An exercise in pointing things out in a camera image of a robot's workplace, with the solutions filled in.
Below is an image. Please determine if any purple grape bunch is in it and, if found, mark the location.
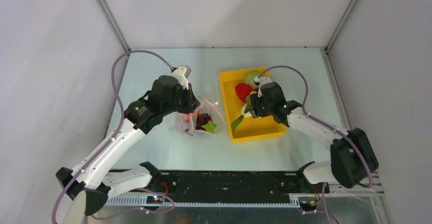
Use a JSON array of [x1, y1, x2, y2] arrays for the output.
[[195, 113, 212, 131]]

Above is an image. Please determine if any bright red apple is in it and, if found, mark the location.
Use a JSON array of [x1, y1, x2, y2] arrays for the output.
[[183, 114, 193, 125]]

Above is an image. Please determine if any green cabbage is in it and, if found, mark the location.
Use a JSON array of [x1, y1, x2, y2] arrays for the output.
[[244, 70, 261, 89]]

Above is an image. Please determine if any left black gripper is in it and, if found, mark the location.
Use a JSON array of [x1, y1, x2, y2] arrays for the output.
[[161, 82, 200, 116]]

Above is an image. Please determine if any yellow plastic tray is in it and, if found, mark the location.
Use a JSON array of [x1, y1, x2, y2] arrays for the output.
[[219, 67, 287, 143]]

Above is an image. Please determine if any red bell pepper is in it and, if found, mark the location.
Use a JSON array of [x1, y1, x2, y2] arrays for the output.
[[235, 83, 253, 102]]

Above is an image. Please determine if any clear pink-dotted zip bag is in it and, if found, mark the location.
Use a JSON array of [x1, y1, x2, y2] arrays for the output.
[[169, 95, 225, 136]]

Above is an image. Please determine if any green leafy vegetable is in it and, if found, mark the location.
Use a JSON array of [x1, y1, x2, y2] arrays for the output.
[[201, 120, 218, 134]]

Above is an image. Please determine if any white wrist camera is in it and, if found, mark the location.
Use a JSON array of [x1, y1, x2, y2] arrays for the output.
[[171, 65, 192, 90], [254, 76, 272, 97]]

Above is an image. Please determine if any white radish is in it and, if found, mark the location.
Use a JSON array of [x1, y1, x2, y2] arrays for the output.
[[241, 104, 252, 118]]

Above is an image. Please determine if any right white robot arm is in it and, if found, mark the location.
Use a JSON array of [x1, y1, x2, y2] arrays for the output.
[[249, 81, 379, 192]]

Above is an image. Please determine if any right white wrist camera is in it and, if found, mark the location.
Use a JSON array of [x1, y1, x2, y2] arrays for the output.
[[254, 76, 272, 97]]

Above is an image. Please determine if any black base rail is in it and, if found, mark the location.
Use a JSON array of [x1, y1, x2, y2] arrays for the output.
[[129, 170, 330, 206]]

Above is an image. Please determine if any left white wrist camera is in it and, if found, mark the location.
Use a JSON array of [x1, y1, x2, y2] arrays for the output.
[[171, 65, 192, 90]]

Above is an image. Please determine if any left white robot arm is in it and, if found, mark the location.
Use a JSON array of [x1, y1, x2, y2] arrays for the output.
[[56, 73, 200, 216]]

